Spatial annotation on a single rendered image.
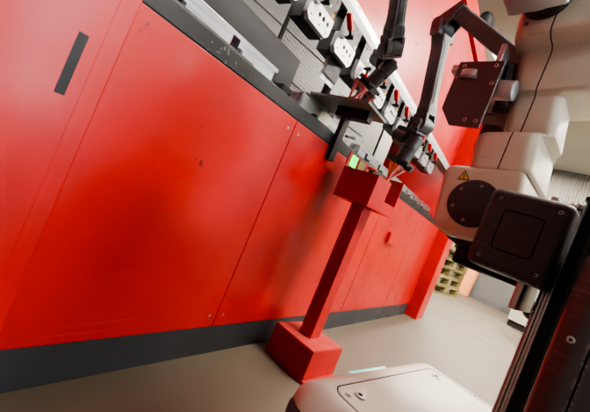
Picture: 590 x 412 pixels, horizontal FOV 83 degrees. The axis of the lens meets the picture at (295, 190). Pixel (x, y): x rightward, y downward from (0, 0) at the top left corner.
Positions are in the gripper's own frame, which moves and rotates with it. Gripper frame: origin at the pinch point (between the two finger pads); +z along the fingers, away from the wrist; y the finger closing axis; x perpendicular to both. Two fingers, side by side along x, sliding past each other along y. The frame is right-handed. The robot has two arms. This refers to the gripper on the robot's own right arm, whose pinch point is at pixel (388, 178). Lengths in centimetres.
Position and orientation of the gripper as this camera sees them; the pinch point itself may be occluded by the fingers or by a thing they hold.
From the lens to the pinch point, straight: 138.7
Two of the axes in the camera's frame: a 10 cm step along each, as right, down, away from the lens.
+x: -6.3, -2.7, -7.3
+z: -5.4, 8.3, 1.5
